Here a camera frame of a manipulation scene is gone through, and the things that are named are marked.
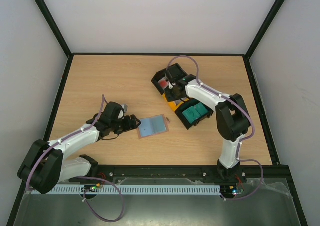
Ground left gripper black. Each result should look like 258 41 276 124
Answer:
110 114 141 135

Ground yellow plastic bin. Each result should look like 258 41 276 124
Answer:
162 93 190 112

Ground brown leather card holder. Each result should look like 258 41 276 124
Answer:
137 114 169 139

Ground black bin with red cards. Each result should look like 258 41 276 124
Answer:
151 63 188 95

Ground black bin with teal cards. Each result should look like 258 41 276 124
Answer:
175 98 214 130

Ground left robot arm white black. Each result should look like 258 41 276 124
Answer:
17 102 141 194

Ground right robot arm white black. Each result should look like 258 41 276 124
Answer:
164 63 252 182

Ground red white card stack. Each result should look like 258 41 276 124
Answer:
158 78 168 89

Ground teal card stack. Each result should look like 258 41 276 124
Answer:
182 103 209 124

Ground left controller board with leds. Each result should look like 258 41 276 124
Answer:
82 183 104 193

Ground controller board with leds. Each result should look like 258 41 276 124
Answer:
82 183 104 193
220 185 245 197

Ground right controller board with leds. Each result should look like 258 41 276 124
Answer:
220 185 245 197

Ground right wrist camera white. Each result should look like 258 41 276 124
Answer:
167 81 174 90

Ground light blue slotted cable duct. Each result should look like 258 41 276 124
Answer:
51 184 221 196

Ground black aluminium frame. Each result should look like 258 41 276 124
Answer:
7 0 308 226

